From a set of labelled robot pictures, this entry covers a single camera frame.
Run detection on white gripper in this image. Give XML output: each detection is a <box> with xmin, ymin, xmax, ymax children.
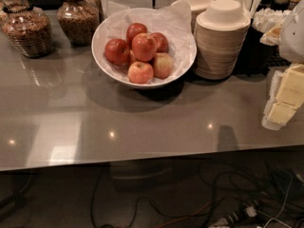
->
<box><xmin>259</xmin><ymin>25</ymin><xmax>304</xmax><ymax>109</ymax></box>

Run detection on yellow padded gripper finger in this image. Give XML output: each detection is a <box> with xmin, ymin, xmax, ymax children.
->
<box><xmin>261</xmin><ymin>70</ymin><xmax>296</xmax><ymax>130</ymax></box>

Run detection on red apple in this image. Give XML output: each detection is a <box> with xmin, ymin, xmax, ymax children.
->
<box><xmin>104</xmin><ymin>38</ymin><xmax>130</xmax><ymax>67</ymax></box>
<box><xmin>151</xmin><ymin>32</ymin><xmax>169</xmax><ymax>53</ymax></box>
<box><xmin>125</xmin><ymin>23</ymin><xmax>147</xmax><ymax>45</ymax></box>
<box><xmin>132</xmin><ymin>33</ymin><xmax>157</xmax><ymax>62</ymax></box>

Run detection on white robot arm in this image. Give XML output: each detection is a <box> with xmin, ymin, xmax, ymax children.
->
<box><xmin>261</xmin><ymin>0</ymin><xmax>304</xmax><ymax>130</ymax></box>

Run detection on yellow-red apple right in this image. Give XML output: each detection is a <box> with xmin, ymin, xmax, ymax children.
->
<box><xmin>153</xmin><ymin>52</ymin><xmax>173</xmax><ymax>79</ymax></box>

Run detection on yellow-red apple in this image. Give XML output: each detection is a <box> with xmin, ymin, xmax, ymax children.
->
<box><xmin>153</xmin><ymin>52</ymin><xmax>173</xmax><ymax>79</ymax></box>
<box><xmin>127</xmin><ymin>62</ymin><xmax>154</xmax><ymax>85</ymax></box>

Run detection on white ceramic bowl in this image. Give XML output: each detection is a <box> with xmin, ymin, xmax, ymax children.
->
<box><xmin>90</xmin><ymin>7</ymin><xmax>198</xmax><ymax>90</ymax></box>

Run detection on yellow-red apple front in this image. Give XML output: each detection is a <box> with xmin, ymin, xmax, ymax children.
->
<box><xmin>127</xmin><ymin>62</ymin><xmax>154</xmax><ymax>85</ymax></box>

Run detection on brown bottle with cap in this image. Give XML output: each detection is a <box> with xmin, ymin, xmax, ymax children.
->
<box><xmin>271</xmin><ymin>0</ymin><xmax>289</xmax><ymax>10</ymax></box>

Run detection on front stack of paper bowls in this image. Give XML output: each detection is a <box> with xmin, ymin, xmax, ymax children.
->
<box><xmin>194</xmin><ymin>0</ymin><xmax>251</xmax><ymax>81</ymax></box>

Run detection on white power plug on floor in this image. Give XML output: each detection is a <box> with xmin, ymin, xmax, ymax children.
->
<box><xmin>208</xmin><ymin>206</ymin><xmax>257</xmax><ymax>228</ymax></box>

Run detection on glass jar with granola middle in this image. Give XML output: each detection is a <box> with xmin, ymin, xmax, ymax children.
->
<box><xmin>57</xmin><ymin>0</ymin><xmax>99</xmax><ymax>46</ymax></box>

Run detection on glass jar with granola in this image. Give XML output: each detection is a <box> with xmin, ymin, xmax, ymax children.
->
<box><xmin>57</xmin><ymin>0</ymin><xmax>99</xmax><ymax>46</ymax></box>
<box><xmin>1</xmin><ymin>0</ymin><xmax>53</xmax><ymax>58</ymax></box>

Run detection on glass jar with granola left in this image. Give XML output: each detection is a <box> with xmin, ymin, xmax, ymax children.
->
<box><xmin>1</xmin><ymin>0</ymin><xmax>53</xmax><ymax>58</ymax></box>

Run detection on black cables on floor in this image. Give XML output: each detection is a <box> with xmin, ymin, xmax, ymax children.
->
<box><xmin>88</xmin><ymin>161</ymin><xmax>304</xmax><ymax>228</ymax></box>

